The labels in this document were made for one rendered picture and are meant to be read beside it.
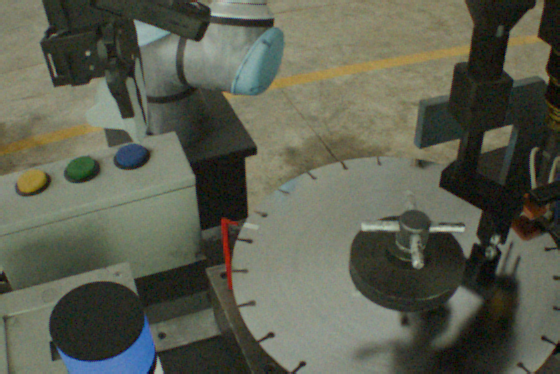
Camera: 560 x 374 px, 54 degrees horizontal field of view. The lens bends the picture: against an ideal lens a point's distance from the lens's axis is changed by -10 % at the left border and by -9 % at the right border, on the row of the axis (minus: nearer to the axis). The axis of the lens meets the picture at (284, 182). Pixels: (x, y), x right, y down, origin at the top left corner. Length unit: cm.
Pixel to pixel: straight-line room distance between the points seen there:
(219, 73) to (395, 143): 151
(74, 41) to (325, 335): 36
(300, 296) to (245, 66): 47
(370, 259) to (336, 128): 190
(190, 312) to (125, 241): 13
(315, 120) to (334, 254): 193
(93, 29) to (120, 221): 28
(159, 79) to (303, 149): 136
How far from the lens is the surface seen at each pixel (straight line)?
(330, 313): 53
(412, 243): 53
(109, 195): 75
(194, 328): 76
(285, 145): 234
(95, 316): 27
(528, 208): 64
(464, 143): 56
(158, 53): 99
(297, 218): 61
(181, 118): 105
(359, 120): 250
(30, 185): 79
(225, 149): 105
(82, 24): 61
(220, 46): 94
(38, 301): 65
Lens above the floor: 136
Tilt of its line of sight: 39 degrees down
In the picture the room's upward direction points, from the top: 1 degrees counter-clockwise
